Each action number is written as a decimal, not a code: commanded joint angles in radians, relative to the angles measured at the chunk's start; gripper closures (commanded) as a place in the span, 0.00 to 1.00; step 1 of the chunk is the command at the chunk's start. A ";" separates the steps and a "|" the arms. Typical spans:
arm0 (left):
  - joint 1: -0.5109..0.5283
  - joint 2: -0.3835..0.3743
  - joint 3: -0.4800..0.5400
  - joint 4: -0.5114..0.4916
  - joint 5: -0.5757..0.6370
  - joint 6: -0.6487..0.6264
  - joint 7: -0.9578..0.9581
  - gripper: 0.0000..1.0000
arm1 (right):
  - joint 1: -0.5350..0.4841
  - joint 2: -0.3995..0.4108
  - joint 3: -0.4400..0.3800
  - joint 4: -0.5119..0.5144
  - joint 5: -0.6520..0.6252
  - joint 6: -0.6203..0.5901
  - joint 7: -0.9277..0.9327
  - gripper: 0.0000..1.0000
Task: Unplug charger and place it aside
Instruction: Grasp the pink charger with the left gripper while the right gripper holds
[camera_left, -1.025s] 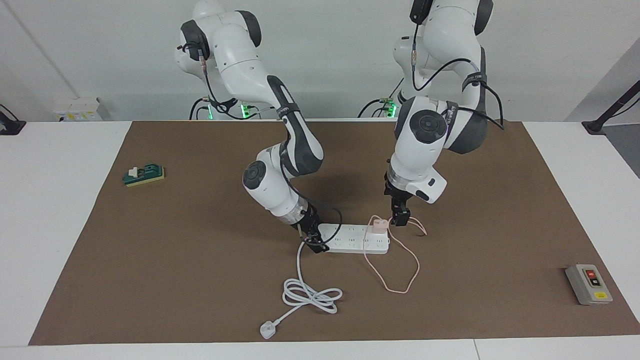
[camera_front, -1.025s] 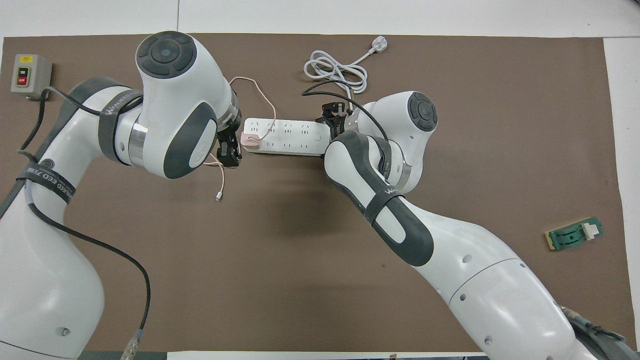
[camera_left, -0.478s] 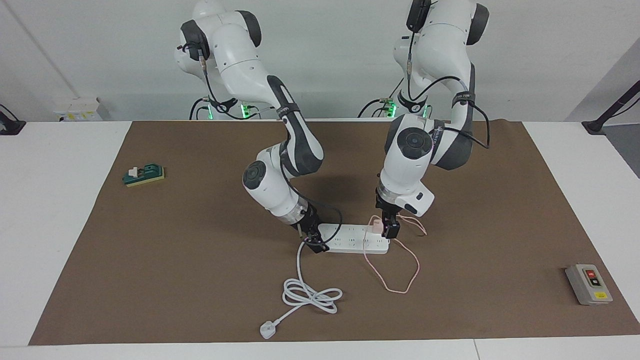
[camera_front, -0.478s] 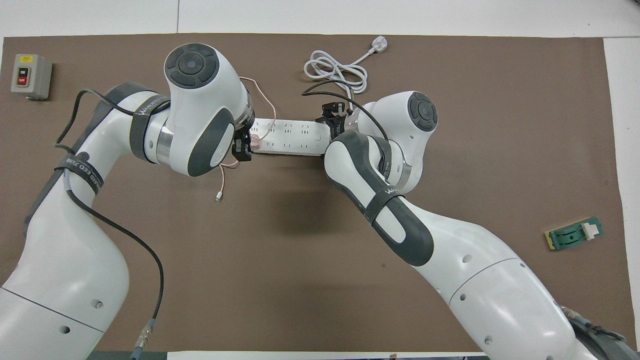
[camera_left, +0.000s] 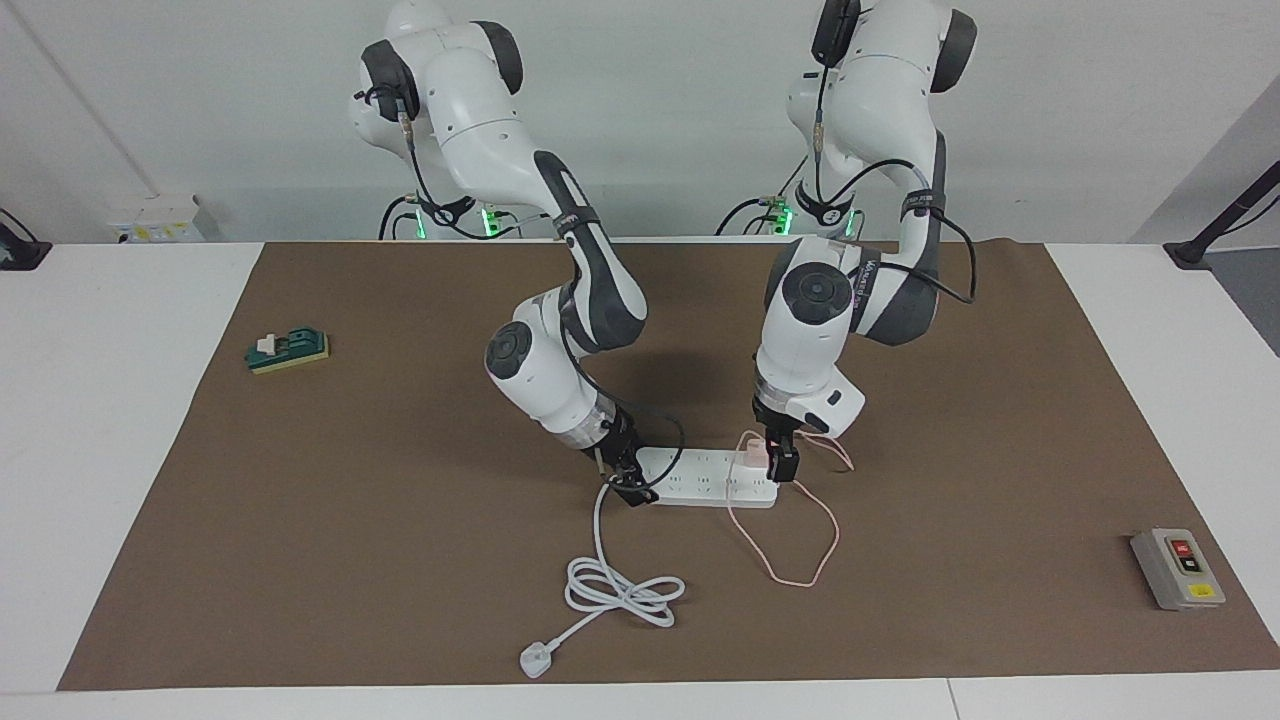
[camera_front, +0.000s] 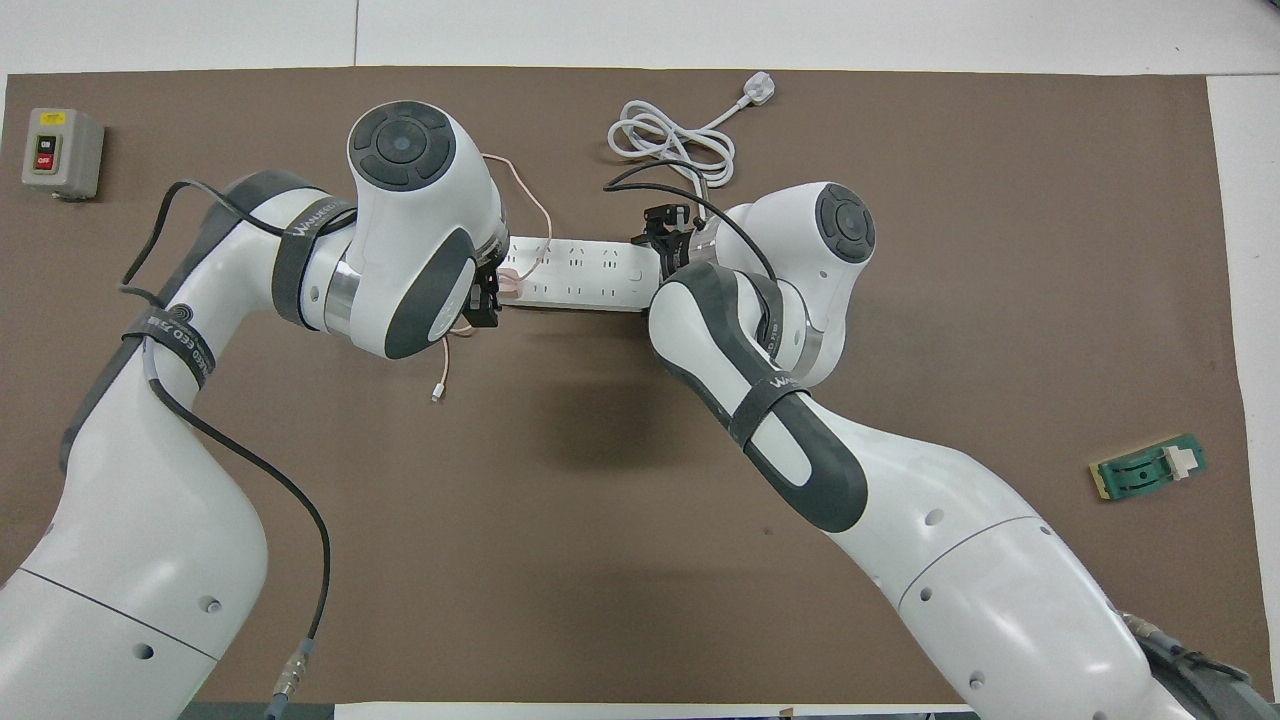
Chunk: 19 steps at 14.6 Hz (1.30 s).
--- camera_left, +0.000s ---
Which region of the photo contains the white power cord with plug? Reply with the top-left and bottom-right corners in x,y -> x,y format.
519,478 -> 687,681

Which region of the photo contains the brown table mat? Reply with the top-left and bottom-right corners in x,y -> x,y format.
56,239 -> 1280,694

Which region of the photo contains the grey on-off switch box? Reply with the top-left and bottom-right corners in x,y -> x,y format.
1130,527 -> 1228,613

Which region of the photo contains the black table clamp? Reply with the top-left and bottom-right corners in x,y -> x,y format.
0,207 -> 54,272

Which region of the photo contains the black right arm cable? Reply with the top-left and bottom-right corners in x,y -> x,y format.
558,318 -> 688,481

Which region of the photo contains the green knife switch block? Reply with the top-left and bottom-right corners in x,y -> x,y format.
244,327 -> 332,377

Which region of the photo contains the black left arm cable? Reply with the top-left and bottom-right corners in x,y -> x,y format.
808,55 -> 979,307

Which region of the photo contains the white box with yellow labels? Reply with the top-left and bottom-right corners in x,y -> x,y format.
107,194 -> 207,245

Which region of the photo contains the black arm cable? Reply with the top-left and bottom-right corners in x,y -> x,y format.
558,318 -> 688,481
808,55 -> 979,307

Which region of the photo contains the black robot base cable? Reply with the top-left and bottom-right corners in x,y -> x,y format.
714,150 -> 811,239
377,192 -> 443,242

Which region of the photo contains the pink charging cable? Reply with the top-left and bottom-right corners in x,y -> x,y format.
726,428 -> 857,589

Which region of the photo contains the white power strip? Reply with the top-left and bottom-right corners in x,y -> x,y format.
636,446 -> 781,511

